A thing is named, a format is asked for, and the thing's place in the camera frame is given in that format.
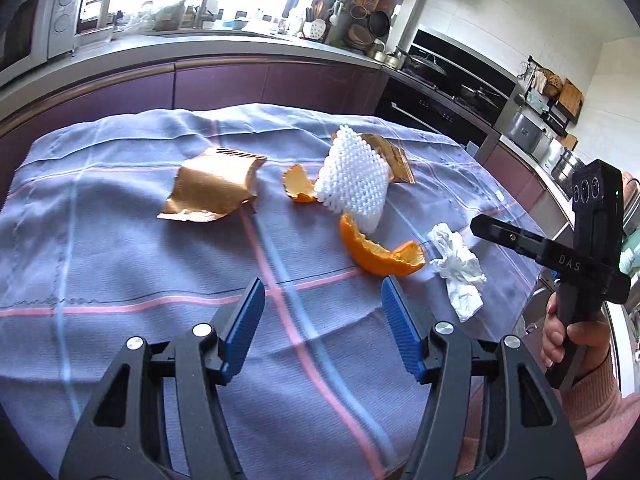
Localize stack of bowls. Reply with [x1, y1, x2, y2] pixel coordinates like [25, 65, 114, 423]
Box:
[347, 22, 373, 48]

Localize square steel container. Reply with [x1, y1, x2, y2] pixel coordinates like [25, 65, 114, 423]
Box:
[505, 110, 543, 151]

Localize purple base cabinets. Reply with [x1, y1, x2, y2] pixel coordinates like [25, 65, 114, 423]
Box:
[0, 57, 388, 126]

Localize white foam fruit net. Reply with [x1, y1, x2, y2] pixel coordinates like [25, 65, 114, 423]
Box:
[313, 124, 391, 235]

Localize gas stove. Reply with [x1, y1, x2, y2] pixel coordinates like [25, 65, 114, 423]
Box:
[395, 67, 506, 116]

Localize hanging black pan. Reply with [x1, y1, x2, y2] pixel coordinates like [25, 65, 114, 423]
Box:
[369, 10, 392, 37]

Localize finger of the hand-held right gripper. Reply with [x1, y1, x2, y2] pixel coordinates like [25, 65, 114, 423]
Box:
[470, 214, 551, 262]

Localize person's right hand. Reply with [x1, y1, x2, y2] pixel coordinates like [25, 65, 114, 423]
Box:
[541, 290, 612, 378]

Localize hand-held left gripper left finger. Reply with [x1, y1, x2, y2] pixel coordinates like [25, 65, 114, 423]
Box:
[59, 277, 266, 480]

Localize wooden cutting board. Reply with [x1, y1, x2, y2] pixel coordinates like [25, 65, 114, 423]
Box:
[557, 77, 585, 121]

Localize gold foil wrapper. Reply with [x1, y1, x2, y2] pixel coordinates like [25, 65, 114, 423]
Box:
[332, 132, 417, 184]
[156, 147, 268, 223]

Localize large orange peel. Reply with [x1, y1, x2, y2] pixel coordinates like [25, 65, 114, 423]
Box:
[339, 212, 426, 278]

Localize black pot with lid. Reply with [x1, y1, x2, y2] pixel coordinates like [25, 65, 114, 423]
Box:
[397, 47, 448, 78]

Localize round steel pot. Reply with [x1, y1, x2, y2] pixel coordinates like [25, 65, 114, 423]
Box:
[550, 147, 586, 186]

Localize light stone kitchen counter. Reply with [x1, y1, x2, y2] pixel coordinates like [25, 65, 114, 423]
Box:
[0, 30, 396, 106]

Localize person's right forearm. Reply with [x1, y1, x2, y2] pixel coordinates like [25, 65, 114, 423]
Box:
[567, 342, 640, 461]

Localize white tissue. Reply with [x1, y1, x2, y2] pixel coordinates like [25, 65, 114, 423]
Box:
[426, 222, 487, 323]

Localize small orange peel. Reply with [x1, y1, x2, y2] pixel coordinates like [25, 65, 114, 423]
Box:
[282, 164, 321, 204]

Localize white dotted utensil holder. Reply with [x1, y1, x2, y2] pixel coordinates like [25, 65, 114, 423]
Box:
[302, 17, 328, 41]

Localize white microwave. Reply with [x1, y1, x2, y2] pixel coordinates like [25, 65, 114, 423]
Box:
[0, 0, 86, 73]

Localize purple checked tablecloth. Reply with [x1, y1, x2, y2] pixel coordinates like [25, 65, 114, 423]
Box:
[0, 102, 551, 480]

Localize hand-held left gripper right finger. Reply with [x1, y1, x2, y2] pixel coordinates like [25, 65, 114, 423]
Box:
[381, 276, 587, 480]

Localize black built-in oven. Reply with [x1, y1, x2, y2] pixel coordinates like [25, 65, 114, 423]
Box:
[372, 77, 501, 153]

